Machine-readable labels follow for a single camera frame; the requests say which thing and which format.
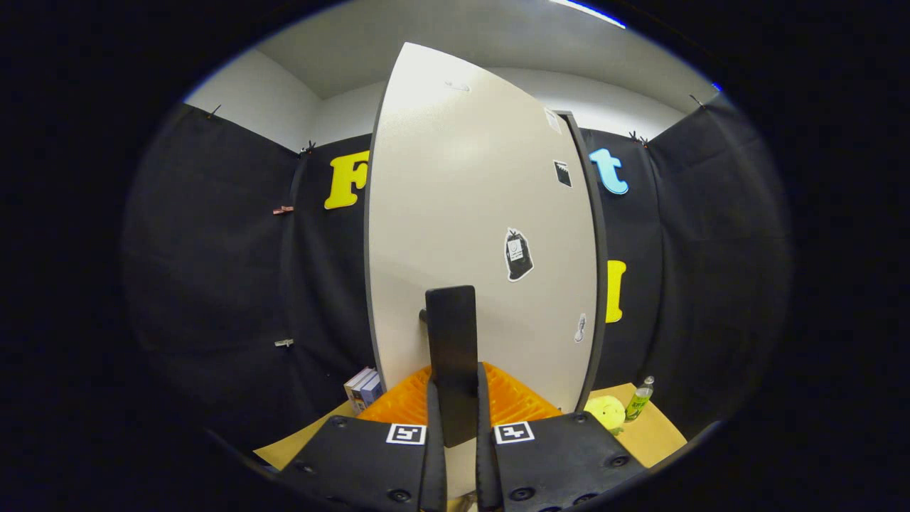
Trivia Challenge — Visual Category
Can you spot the green bottle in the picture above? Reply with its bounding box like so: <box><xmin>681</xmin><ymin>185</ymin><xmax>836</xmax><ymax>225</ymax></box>
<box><xmin>624</xmin><ymin>376</ymin><xmax>655</xmax><ymax>423</ymax></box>

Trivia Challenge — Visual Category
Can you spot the beige shoe cabinet door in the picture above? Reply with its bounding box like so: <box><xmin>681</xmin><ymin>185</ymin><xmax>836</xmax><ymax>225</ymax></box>
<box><xmin>364</xmin><ymin>43</ymin><xmax>601</xmax><ymax>498</ymax></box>

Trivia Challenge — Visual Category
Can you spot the stack of small boxes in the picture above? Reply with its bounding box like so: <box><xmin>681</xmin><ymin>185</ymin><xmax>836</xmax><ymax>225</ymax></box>
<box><xmin>343</xmin><ymin>367</ymin><xmax>385</xmax><ymax>415</ymax></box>

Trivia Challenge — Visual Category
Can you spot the black backdrop cloth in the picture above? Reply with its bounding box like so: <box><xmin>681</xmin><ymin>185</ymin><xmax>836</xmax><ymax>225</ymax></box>
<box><xmin>124</xmin><ymin>92</ymin><xmax>791</xmax><ymax>456</ymax></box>

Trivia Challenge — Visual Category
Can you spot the black door handle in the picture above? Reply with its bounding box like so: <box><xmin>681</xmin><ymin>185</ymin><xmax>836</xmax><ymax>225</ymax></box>
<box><xmin>419</xmin><ymin>286</ymin><xmax>481</xmax><ymax>449</ymax></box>

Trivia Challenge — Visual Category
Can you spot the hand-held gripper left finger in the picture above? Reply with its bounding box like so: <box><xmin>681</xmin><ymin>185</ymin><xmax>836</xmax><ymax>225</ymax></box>
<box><xmin>284</xmin><ymin>363</ymin><xmax>449</xmax><ymax>512</ymax></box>

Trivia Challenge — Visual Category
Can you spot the grey shoe cabinet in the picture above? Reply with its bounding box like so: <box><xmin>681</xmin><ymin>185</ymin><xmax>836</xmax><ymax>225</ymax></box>
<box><xmin>558</xmin><ymin>110</ymin><xmax>610</xmax><ymax>415</ymax></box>

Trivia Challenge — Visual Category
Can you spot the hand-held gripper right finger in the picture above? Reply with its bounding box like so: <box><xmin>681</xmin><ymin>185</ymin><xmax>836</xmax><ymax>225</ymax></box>
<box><xmin>475</xmin><ymin>363</ymin><xmax>649</xmax><ymax>512</ymax></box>

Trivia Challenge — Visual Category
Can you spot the yellow-green ball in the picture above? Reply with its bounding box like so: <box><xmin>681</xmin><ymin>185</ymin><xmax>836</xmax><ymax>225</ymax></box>
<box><xmin>584</xmin><ymin>395</ymin><xmax>627</xmax><ymax>436</ymax></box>

